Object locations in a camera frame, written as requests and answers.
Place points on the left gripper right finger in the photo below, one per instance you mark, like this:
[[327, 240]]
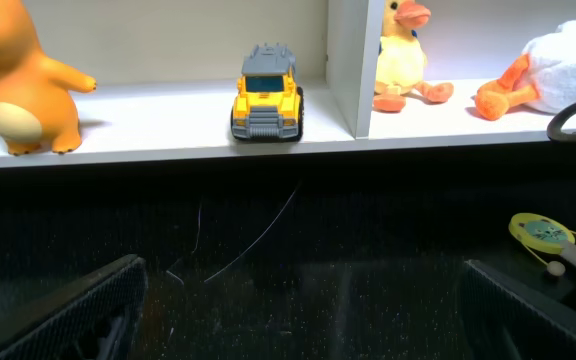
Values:
[[533, 330]]

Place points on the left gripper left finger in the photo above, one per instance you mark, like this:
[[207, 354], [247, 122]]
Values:
[[63, 325]]

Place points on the yellow rattle drum toy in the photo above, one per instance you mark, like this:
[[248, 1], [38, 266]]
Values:
[[543, 234]]

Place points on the orange dinosaur toy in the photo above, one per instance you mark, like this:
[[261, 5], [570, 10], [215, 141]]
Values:
[[23, 80]]

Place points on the grey and yellow toy truck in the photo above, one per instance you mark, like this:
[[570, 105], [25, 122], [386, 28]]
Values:
[[267, 105]]

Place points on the white plush duck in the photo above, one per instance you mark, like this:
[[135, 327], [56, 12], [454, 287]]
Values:
[[563, 70]]

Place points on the yellow plush duck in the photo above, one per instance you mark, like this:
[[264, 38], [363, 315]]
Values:
[[400, 57]]

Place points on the white shelf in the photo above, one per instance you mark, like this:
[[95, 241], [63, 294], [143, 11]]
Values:
[[168, 115]]

